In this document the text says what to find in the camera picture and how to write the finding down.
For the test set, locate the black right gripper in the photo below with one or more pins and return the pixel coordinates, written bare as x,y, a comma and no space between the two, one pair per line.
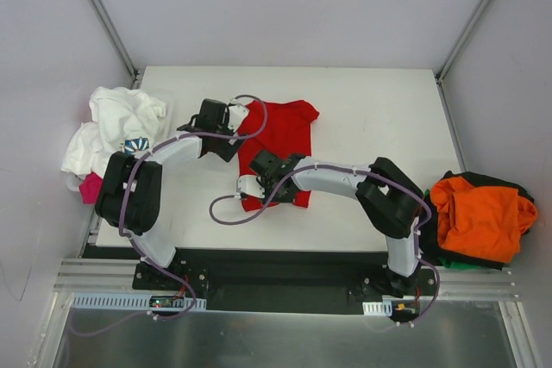
267,180

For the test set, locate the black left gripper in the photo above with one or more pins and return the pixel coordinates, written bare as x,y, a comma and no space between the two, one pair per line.
227,149

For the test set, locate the red t-shirt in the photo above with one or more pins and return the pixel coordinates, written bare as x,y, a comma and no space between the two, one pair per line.
286,131

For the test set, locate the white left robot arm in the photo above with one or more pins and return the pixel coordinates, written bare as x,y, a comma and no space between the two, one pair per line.
130,196

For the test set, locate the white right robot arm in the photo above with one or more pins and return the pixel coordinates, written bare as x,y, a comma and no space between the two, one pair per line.
391,201

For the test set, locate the white daisy print t-shirt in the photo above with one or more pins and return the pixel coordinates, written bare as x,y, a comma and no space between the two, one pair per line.
112,126

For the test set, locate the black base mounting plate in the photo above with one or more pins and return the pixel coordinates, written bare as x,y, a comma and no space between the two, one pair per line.
287,299

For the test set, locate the pink t-shirt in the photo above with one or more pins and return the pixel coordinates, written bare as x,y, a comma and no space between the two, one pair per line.
90,188

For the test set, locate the green t-shirt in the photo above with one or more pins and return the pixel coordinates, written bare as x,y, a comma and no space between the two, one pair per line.
456,265

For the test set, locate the orange t-shirt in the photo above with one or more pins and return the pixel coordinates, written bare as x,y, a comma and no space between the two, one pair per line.
483,217

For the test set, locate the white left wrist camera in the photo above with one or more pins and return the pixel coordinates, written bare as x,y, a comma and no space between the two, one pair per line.
237,114

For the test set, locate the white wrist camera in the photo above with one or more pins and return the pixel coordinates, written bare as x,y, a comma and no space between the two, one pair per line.
237,114
249,185

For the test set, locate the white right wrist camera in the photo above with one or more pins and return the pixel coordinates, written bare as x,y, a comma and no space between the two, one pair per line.
249,185

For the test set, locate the left aluminium frame post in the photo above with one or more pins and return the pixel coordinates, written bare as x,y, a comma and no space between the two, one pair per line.
116,41

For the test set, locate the aluminium frame post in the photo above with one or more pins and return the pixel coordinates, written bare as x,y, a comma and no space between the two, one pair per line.
116,41
467,32

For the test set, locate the small white cable duct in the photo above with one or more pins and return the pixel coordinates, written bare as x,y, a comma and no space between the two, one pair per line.
383,308

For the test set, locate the aluminium front rail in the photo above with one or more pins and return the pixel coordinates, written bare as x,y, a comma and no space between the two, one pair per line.
125,276

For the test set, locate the white slotted cable duct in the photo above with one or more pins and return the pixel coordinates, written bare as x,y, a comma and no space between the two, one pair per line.
139,302

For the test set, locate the right aluminium frame post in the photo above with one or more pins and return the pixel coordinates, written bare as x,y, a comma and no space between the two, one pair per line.
467,32

